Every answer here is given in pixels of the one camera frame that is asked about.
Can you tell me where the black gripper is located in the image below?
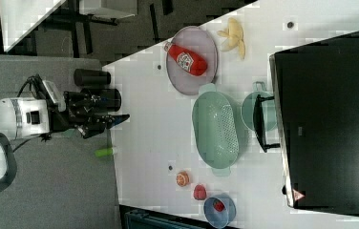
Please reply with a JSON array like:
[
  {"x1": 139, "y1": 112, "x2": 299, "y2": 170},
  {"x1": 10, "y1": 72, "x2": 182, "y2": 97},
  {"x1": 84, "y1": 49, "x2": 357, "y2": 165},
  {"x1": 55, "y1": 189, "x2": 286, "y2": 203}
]
[{"x1": 50, "y1": 92, "x2": 130, "y2": 139}]

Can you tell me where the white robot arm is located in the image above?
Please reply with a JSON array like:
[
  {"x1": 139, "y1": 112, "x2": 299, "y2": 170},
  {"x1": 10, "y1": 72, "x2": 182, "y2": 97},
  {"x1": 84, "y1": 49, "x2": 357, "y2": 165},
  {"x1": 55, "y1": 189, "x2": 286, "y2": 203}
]
[{"x1": 0, "y1": 92, "x2": 130, "y2": 193}]

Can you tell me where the green marker pen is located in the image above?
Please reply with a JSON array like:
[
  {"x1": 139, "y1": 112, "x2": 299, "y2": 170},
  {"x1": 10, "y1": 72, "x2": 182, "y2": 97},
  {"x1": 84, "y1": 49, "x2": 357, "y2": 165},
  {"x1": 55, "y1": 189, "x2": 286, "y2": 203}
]
[{"x1": 95, "y1": 147, "x2": 118, "y2": 157}]

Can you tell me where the red ketchup bottle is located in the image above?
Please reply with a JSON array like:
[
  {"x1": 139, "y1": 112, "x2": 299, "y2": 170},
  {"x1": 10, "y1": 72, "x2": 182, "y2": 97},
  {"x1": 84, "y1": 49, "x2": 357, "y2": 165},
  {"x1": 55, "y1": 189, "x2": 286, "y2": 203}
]
[{"x1": 164, "y1": 42, "x2": 208, "y2": 76}]

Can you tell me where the orange slice toy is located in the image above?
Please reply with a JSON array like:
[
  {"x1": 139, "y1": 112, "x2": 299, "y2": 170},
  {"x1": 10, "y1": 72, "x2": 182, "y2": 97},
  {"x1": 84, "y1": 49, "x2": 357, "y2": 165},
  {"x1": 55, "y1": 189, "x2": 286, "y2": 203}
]
[{"x1": 176, "y1": 171, "x2": 190, "y2": 187}]

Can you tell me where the dark blue crate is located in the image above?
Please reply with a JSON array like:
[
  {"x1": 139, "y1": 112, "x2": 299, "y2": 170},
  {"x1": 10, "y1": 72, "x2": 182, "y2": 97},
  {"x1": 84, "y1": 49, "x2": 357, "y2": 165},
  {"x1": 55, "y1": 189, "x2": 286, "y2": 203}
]
[{"x1": 124, "y1": 210, "x2": 203, "y2": 229}]

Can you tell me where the purple round plate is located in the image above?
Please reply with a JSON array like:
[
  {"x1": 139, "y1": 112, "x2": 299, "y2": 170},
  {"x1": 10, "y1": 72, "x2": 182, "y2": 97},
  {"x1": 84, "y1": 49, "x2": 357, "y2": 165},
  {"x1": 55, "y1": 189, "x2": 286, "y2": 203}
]
[{"x1": 164, "y1": 26, "x2": 218, "y2": 95}]

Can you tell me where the red strawberry toy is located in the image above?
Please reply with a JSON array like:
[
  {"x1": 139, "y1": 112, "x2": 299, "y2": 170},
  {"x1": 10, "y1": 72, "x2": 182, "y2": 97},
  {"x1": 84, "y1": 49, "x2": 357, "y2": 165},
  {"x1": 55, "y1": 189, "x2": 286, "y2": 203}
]
[{"x1": 193, "y1": 184, "x2": 207, "y2": 200}]

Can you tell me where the white table in background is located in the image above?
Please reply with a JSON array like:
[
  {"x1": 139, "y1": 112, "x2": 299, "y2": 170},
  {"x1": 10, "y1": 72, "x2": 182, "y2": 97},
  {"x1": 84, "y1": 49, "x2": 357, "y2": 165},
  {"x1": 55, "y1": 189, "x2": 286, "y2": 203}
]
[{"x1": 0, "y1": 0, "x2": 67, "y2": 52}]

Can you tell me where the small red fruit toy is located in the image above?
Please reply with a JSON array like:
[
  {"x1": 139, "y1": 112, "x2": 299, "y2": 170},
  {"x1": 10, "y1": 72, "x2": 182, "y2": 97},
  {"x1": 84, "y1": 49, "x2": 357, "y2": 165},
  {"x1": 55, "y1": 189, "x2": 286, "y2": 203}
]
[{"x1": 213, "y1": 200, "x2": 224, "y2": 212}]

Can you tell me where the peeled banana toy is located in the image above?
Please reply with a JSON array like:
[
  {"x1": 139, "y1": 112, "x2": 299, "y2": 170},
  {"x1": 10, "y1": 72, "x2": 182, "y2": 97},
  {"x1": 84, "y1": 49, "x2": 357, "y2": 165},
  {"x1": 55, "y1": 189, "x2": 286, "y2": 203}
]
[{"x1": 217, "y1": 17, "x2": 245, "y2": 60}]

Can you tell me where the blue bowl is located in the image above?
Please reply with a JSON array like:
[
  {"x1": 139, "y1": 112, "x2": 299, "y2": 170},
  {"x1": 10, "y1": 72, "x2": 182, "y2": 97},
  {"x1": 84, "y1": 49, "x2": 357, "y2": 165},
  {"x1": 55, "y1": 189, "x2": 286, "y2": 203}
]
[{"x1": 203, "y1": 194, "x2": 236, "y2": 229}]

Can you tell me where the green mug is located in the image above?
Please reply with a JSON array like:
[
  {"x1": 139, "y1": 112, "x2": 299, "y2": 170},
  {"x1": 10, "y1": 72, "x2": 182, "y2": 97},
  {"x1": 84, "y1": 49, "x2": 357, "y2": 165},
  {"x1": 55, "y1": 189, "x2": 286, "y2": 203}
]
[{"x1": 241, "y1": 81, "x2": 279, "y2": 133}]

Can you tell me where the black toaster oven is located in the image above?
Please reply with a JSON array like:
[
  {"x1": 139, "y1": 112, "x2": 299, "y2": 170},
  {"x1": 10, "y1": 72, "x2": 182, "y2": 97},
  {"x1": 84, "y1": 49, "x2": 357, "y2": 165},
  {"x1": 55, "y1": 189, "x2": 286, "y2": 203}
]
[{"x1": 253, "y1": 31, "x2": 359, "y2": 217}]

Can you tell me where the black cylinder post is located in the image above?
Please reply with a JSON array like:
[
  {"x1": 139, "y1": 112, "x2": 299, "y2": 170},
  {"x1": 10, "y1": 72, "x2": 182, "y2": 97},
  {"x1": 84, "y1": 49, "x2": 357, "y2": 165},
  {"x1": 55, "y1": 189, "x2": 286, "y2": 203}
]
[
  {"x1": 74, "y1": 69, "x2": 112, "y2": 86},
  {"x1": 81, "y1": 89, "x2": 121, "y2": 113}
]

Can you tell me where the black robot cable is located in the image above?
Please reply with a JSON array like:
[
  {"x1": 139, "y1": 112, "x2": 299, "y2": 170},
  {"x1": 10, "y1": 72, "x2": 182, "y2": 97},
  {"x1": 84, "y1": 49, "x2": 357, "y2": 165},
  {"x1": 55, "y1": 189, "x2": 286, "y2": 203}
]
[{"x1": 11, "y1": 74, "x2": 56, "y2": 152}]

